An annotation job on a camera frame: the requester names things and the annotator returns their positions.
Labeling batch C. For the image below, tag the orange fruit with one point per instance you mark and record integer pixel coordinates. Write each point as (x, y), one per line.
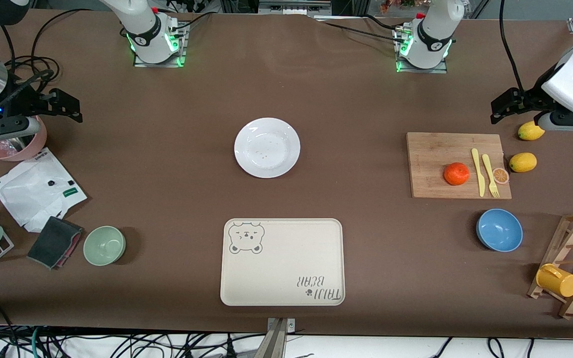
(456, 173)

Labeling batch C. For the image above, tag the white round plate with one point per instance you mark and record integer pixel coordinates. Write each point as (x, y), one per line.
(267, 147)

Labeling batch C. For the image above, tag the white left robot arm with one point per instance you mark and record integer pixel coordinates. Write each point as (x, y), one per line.
(435, 30)

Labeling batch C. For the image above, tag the yellow lemon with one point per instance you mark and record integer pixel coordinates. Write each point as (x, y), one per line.
(530, 132)
(523, 162)

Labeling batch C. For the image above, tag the pink bowl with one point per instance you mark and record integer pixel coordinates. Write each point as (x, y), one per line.
(40, 140)

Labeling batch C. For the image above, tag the yellow plastic fork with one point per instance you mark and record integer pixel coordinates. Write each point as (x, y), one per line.
(488, 166)

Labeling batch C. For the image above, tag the yellow plastic knife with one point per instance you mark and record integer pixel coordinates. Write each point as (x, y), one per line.
(477, 169)

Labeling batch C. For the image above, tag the toy orange slice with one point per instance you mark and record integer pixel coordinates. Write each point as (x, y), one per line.
(501, 175)

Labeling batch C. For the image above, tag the white plastic bag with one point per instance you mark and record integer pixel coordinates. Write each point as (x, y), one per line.
(33, 189)

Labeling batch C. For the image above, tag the wooden cutting board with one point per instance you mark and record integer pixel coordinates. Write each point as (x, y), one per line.
(430, 164)

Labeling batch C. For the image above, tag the blue bowl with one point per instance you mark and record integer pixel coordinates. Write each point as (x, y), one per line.
(499, 229)

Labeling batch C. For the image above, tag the dark grey cloth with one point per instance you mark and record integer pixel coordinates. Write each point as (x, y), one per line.
(52, 241)

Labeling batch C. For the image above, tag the wooden peg rack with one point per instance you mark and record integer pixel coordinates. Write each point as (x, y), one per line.
(562, 250)

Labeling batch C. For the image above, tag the green bowl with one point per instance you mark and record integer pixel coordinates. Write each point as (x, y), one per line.
(104, 246)

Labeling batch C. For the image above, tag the orange red decoration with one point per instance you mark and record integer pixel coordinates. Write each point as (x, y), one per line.
(391, 5)

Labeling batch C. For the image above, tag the yellow cup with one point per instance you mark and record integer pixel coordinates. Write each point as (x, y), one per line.
(560, 282)

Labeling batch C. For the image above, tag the cream tray with bear print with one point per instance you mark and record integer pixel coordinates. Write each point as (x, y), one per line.
(286, 263)

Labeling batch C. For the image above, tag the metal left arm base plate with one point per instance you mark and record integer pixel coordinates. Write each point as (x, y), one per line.
(440, 70)

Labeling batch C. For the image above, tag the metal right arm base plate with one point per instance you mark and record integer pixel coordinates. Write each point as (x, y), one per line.
(140, 63)

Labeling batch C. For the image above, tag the aluminium frame with grey box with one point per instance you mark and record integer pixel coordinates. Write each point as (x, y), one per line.
(291, 7)

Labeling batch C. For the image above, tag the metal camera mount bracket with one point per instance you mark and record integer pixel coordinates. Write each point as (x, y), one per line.
(279, 338)

